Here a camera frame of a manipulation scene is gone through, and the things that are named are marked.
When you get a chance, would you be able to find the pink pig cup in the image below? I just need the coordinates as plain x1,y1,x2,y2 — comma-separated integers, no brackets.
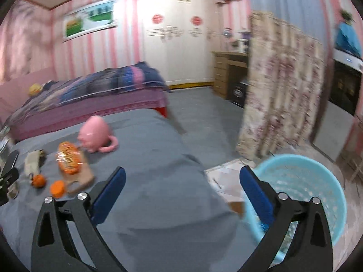
78,116,119,154

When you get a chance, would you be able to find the white wardrobe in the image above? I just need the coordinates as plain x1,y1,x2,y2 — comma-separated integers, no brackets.
140,0,224,87

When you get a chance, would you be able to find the pink curtain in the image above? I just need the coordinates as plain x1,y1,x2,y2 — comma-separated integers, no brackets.
0,0,54,83

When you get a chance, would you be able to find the orange snack packet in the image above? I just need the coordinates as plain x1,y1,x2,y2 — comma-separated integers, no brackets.
57,142,84,174

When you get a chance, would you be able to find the blue cloth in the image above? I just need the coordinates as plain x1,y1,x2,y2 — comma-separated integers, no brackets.
335,23,362,57

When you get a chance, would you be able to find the wooden desk with drawers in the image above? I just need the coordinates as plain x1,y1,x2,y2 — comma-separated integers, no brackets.
212,51,250,100

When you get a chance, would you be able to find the pink headboard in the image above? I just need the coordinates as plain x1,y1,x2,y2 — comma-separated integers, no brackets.
0,68,56,114

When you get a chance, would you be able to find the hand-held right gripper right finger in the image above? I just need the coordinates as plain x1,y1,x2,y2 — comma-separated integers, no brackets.
239,165,334,272

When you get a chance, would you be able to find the black box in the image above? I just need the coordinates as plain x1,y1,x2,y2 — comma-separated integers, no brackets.
231,81,247,108

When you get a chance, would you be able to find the grey-blue tablecloth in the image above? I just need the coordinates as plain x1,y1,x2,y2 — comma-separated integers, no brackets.
0,108,256,272

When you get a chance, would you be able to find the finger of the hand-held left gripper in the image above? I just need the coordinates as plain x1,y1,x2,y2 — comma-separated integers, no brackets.
0,168,19,190

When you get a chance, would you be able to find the black smartphone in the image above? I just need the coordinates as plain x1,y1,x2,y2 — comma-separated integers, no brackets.
6,151,20,173

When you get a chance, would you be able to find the orange plastic lid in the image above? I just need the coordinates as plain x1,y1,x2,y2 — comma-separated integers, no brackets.
50,180,66,198

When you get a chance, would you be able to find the black glass cabinet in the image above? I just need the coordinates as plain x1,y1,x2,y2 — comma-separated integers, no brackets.
329,48,363,117

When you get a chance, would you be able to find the framed wall picture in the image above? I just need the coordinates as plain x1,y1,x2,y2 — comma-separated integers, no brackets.
62,0,118,41

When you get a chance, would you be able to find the purple dotted bed base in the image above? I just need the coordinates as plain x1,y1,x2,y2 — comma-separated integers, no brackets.
8,89,168,142

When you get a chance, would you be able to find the wooden cutting board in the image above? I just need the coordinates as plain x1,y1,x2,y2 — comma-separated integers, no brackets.
61,150,95,194

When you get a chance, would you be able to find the bed with striped blanket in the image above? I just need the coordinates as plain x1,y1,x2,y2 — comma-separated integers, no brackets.
6,62,171,119

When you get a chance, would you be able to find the desk lamp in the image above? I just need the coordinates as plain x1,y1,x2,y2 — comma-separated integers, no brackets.
223,28,231,53

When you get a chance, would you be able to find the blue floral curtain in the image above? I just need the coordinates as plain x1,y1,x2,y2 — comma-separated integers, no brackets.
237,0,335,162

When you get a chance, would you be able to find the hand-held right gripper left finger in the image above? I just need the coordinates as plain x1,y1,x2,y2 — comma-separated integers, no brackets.
31,167,127,272

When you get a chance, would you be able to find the teal plastic basket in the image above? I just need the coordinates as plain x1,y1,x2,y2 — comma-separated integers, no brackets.
244,154,348,262

